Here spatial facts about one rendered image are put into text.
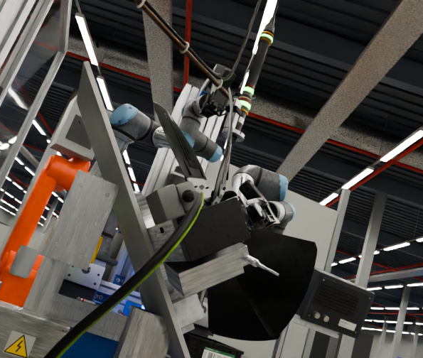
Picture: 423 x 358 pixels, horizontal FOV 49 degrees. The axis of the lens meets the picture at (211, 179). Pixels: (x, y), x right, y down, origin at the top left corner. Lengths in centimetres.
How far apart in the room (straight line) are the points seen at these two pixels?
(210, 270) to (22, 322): 36
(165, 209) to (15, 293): 436
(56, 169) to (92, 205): 431
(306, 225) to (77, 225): 265
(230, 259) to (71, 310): 79
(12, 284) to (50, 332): 417
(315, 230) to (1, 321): 286
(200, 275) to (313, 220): 272
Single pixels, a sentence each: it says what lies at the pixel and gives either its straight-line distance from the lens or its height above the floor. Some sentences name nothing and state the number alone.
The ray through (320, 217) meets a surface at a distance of 361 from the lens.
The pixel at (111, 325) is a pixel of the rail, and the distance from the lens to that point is 160.
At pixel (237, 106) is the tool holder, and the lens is 137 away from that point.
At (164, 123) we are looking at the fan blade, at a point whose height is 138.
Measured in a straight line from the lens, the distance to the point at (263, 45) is 151.
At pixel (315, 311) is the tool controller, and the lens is 183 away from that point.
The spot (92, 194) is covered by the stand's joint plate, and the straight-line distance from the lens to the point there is 106.
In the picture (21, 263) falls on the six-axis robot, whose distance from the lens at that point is 507.
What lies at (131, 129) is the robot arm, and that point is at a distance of 200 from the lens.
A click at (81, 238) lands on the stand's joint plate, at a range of 105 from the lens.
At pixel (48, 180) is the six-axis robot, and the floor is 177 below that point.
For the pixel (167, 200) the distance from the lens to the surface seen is 85.
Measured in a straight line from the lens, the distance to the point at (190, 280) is 88.
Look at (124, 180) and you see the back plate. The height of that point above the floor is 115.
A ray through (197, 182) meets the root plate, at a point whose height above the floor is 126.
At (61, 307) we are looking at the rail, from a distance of 158.
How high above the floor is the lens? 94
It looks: 16 degrees up
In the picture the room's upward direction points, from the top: 19 degrees clockwise
